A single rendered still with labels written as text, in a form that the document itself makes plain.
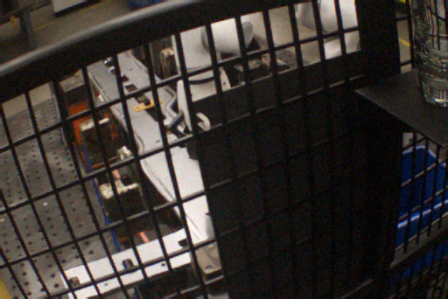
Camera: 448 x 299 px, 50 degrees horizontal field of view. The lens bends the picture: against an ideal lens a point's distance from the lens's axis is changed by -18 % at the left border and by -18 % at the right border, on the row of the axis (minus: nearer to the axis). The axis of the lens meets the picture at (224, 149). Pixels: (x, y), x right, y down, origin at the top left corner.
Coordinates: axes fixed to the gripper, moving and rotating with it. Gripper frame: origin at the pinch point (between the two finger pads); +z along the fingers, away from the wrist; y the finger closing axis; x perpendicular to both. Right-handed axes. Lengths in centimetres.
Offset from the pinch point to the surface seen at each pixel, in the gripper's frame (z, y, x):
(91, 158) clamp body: 13.1, 21.2, -38.1
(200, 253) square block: 2.4, 15.3, 25.7
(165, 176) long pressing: 8.4, 8.8, -9.2
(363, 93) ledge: -35, 7, 58
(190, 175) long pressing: 8.5, 4.4, -6.1
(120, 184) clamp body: 3.9, 20.0, -5.2
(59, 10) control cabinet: 101, -48, -711
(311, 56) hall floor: 111, -188, -257
